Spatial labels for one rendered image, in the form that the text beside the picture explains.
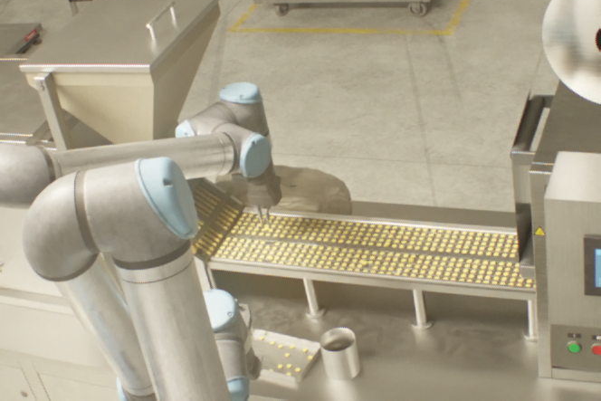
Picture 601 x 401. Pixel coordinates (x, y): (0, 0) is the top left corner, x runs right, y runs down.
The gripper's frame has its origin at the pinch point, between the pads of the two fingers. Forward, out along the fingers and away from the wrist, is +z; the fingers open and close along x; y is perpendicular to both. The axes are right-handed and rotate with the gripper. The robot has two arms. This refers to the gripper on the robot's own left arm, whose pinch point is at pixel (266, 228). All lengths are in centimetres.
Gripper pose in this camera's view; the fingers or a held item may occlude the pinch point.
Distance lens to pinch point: 258.5
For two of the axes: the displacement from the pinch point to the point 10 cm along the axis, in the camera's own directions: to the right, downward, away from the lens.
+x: -9.2, -0.6, 3.9
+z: 1.7, 8.2, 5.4
